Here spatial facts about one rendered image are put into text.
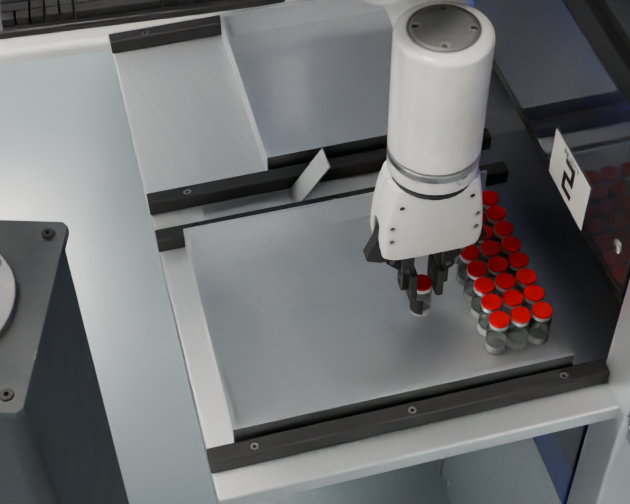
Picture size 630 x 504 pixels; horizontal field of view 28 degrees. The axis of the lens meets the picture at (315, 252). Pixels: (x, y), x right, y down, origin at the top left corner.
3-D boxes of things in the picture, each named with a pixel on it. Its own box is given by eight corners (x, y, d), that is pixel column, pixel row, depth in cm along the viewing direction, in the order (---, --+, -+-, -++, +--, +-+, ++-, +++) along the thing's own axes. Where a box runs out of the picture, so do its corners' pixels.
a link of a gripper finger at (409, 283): (410, 234, 123) (407, 277, 128) (379, 240, 123) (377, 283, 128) (420, 258, 121) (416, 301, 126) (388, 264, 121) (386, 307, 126)
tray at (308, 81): (475, -8, 165) (477, -30, 162) (548, 124, 148) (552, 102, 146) (221, 36, 159) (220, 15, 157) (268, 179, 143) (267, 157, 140)
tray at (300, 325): (483, 191, 141) (485, 169, 139) (569, 375, 125) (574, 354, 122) (186, 250, 136) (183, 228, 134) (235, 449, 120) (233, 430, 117)
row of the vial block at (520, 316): (472, 220, 138) (476, 191, 135) (530, 347, 127) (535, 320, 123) (453, 224, 138) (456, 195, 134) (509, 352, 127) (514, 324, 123)
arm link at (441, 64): (387, 102, 115) (386, 174, 109) (393, -14, 105) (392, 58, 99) (479, 105, 115) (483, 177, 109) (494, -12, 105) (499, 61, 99)
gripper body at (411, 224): (473, 121, 117) (463, 203, 125) (367, 141, 115) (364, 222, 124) (500, 178, 112) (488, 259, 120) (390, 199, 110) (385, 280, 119)
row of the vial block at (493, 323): (453, 224, 138) (456, 195, 134) (509, 352, 127) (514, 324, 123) (434, 228, 138) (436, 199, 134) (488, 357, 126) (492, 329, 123)
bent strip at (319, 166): (323, 184, 142) (323, 147, 138) (330, 203, 140) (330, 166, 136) (202, 209, 140) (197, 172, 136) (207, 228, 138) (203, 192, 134)
